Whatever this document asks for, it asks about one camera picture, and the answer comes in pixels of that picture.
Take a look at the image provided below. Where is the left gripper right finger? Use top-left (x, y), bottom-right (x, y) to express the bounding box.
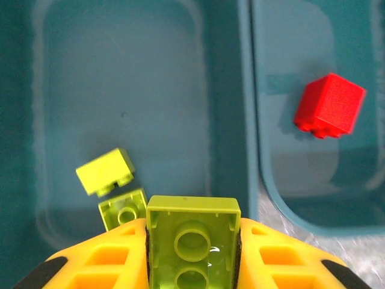
top-left (233, 217), bottom-right (372, 289)

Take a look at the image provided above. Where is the dark teal plastic container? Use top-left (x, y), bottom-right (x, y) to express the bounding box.
top-left (250, 0), bottom-right (385, 238)
top-left (0, 0), bottom-right (260, 289)

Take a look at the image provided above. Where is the red cube lego brick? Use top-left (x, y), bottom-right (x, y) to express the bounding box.
top-left (292, 72), bottom-right (368, 140)

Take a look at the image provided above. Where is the long green lego brick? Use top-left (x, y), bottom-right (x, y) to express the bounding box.
top-left (145, 194), bottom-right (242, 289)

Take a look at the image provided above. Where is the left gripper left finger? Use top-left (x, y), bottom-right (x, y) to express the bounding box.
top-left (13, 217), bottom-right (150, 289)

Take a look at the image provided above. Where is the small green lego brick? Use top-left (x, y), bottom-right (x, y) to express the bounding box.
top-left (97, 187), bottom-right (149, 233)
top-left (75, 147), bottom-right (137, 197)

